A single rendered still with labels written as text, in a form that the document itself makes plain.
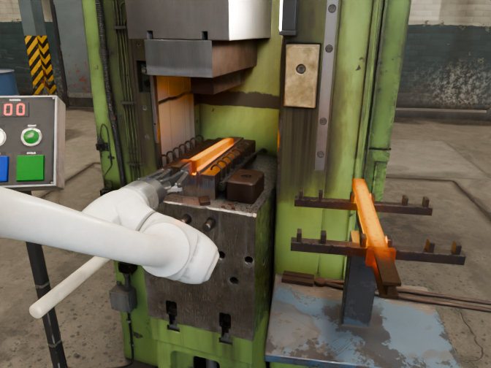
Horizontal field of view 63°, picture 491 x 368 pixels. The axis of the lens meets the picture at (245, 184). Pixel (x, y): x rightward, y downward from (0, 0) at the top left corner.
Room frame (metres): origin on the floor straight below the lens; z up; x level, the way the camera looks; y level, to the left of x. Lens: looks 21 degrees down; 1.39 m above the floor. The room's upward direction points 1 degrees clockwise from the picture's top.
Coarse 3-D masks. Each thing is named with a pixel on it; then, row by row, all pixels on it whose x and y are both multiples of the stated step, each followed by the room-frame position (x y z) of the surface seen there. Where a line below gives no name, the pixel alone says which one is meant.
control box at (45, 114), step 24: (0, 96) 1.20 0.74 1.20; (24, 96) 1.21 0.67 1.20; (48, 96) 1.22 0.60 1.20; (0, 120) 1.17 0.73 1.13; (24, 120) 1.17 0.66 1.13; (48, 120) 1.18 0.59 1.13; (0, 144) 1.13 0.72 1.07; (24, 144) 1.14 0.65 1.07; (48, 144) 1.15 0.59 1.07; (48, 168) 1.11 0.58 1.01
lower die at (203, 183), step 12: (204, 144) 1.48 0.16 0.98; (252, 144) 1.46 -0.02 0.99; (180, 156) 1.32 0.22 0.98; (192, 156) 1.29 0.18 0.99; (216, 156) 1.26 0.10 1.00; (204, 168) 1.15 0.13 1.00; (216, 168) 1.16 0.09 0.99; (228, 168) 1.21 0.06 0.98; (192, 180) 1.12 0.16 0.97; (204, 180) 1.11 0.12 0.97; (216, 180) 1.11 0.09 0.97; (192, 192) 1.12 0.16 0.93; (204, 192) 1.11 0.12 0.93; (216, 192) 1.11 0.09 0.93
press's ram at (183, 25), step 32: (128, 0) 1.17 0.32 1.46; (160, 0) 1.14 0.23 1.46; (192, 0) 1.11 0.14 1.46; (224, 0) 1.09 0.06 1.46; (256, 0) 1.31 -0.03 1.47; (128, 32) 1.17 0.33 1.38; (160, 32) 1.14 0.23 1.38; (192, 32) 1.11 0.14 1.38; (224, 32) 1.09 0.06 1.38; (256, 32) 1.31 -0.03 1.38
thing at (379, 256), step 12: (360, 180) 0.95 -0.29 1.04; (360, 192) 0.87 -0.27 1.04; (360, 204) 0.80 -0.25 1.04; (372, 204) 0.80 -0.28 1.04; (360, 216) 0.77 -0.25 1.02; (372, 216) 0.74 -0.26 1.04; (372, 228) 0.69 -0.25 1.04; (372, 240) 0.64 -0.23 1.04; (384, 240) 0.64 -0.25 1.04; (372, 252) 0.60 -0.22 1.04; (384, 252) 0.59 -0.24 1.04; (372, 264) 0.59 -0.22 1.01; (384, 264) 0.55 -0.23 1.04; (384, 276) 0.52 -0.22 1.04; (396, 276) 0.52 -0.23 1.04; (384, 288) 0.52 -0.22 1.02; (396, 288) 0.52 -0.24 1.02
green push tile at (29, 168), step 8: (24, 160) 1.11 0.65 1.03; (32, 160) 1.11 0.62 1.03; (40, 160) 1.11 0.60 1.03; (24, 168) 1.10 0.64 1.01; (32, 168) 1.10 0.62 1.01; (40, 168) 1.10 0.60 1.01; (16, 176) 1.08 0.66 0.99; (24, 176) 1.08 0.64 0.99; (32, 176) 1.09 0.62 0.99; (40, 176) 1.09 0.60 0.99
